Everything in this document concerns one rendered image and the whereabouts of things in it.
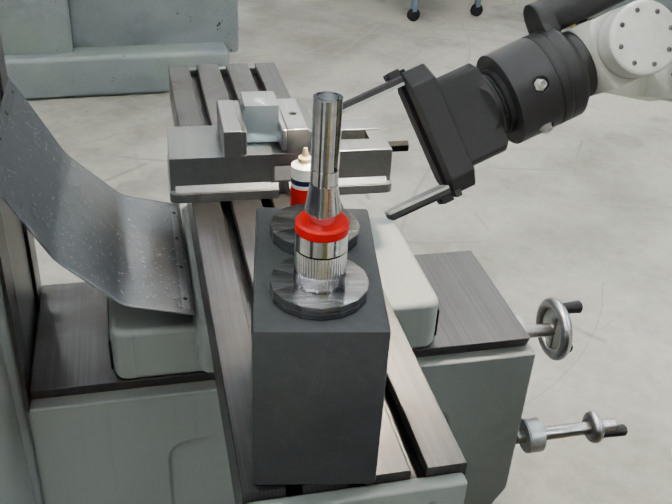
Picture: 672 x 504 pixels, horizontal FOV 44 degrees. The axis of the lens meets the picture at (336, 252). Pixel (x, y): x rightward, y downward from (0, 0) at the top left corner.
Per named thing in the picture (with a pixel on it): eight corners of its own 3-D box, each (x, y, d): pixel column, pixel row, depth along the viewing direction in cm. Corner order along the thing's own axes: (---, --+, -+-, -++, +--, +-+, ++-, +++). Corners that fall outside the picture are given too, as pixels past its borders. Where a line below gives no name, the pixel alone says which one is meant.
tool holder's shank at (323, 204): (348, 219, 73) (356, 97, 67) (323, 232, 71) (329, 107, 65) (321, 206, 74) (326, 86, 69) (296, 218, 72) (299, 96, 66)
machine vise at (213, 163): (370, 152, 146) (375, 92, 141) (392, 192, 134) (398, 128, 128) (166, 161, 140) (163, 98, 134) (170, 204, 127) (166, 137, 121)
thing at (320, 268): (356, 279, 76) (359, 229, 73) (321, 300, 73) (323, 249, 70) (317, 259, 79) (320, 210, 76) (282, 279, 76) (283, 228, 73)
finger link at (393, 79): (339, 114, 77) (399, 87, 78) (344, 112, 74) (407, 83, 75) (332, 98, 77) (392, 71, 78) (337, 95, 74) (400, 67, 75)
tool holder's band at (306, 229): (359, 229, 73) (360, 219, 73) (323, 249, 70) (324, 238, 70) (320, 210, 76) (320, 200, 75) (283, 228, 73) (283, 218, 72)
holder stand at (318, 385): (357, 344, 100) (369, 196, 90) (376, 485, 82) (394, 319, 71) (256, 344, 99) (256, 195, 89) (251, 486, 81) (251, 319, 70)
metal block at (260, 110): (273, 125, 135) (273, 90, 132) (278, 141, 130) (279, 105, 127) (240, 127, 134) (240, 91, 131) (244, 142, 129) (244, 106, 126)
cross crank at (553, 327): (555, 332, 165) (567, 282, 158) (583, 371, 155) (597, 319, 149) (479, 340, 161) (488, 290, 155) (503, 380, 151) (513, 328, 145)
